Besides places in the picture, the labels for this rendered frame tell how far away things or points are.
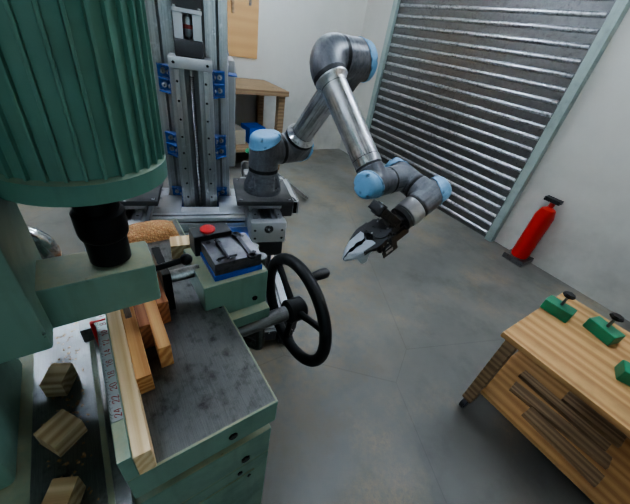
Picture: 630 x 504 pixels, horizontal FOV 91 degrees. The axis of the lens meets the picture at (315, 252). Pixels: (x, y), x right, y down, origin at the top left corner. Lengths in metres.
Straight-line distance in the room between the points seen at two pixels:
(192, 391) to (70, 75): 0.42
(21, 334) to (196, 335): 0.24
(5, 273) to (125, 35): 0.27
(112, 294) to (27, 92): 0.27
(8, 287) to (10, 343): 0.08
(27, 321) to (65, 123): 0.24
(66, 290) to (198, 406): 0.24
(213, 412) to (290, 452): 0.97
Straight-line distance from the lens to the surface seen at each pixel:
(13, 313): 0.49
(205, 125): 1.29
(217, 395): 0.55
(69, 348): 0.80
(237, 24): 4.01
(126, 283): 0.52
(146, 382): 0.55
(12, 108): 0.37
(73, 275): 0.52
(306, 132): 1.23
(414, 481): 1.57
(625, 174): 3.08
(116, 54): 0.37
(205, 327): 0.63
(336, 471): 1.49
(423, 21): 4.07
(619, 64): 3.15
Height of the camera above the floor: 1.38
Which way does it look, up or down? 35 degrees down
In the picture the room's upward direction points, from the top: 10 degrees clockwise
